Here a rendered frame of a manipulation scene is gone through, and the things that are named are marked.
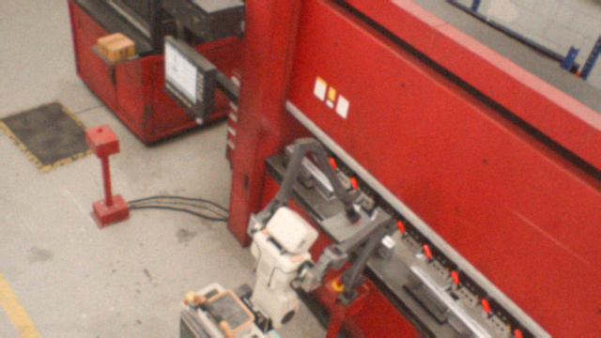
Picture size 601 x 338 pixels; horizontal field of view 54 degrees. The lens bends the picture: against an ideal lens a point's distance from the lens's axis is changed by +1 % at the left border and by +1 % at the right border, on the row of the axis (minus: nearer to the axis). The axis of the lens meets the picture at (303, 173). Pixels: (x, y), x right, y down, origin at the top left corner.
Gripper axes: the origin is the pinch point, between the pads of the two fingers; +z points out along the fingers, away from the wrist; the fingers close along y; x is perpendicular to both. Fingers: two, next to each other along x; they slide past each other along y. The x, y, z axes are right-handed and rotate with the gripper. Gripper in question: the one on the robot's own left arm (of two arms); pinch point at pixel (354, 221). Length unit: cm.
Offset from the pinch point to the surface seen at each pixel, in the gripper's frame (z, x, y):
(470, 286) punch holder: -14, -16, -78
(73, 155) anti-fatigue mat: 47, 125, 245
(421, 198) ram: -35, -26, -33
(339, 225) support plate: -3.3, 9.0, 1.7
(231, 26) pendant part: -87, -9, 101
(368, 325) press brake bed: 48, 29, -37
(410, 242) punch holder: -9.1, -12.1, -37.2
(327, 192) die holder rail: 10.7, -2.7, 33.9
